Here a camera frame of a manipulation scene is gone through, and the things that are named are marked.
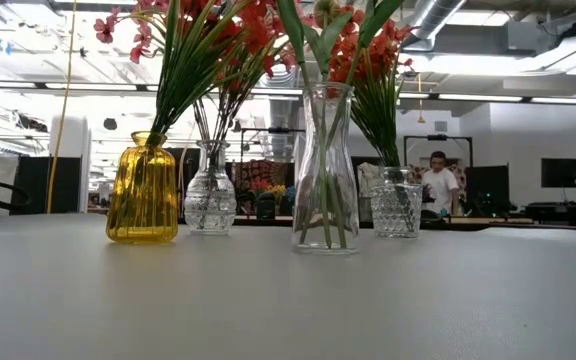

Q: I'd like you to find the orange-red artificial flower bunch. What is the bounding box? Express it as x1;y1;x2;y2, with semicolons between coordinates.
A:
325;9;394;221
340;9;402;221
367;19;417;221

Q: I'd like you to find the crimson artificial flower bunch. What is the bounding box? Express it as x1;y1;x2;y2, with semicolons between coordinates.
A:
157;0;289;146
152;0;189;146
155;0;234;146

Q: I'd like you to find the clear tall smooth vase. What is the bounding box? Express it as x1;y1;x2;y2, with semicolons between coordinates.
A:
291;82;361;256

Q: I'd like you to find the clear bulbous textured vase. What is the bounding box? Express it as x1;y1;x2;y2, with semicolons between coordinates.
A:
183;139;238;236

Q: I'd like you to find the clear short textured vase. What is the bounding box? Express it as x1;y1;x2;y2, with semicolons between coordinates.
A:
369;166;424;239

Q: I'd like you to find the amber glass vase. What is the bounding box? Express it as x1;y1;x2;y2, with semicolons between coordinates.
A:
105;130;180;245

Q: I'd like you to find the colourful patterned tapestry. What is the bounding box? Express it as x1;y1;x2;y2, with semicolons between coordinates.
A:
232;159;294;201

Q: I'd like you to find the grey table mat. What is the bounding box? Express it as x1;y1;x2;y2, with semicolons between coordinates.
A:
0;213;576;360

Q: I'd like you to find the person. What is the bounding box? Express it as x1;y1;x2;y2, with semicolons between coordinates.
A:
420;150;462;217

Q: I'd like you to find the long ceiling light strip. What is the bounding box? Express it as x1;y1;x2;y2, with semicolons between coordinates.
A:
0;79;159;92
397;92;576;106

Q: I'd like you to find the black partition panel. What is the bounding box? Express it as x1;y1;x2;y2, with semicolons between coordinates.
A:
10;156;82;215

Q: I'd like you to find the black monitor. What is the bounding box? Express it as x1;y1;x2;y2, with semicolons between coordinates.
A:
541;157;576;189

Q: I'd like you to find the dark background table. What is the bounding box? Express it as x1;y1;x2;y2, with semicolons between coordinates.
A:
525;199;576;229

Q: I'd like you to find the black rig frame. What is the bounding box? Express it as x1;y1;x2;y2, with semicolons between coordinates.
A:
402;133;473;169
239;127;305;211

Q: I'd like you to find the silver ceiling duct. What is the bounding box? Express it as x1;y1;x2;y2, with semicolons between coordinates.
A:
400;0;469;54

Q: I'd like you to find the yellow hanging strap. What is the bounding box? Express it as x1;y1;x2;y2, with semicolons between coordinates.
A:
45;0;79;215

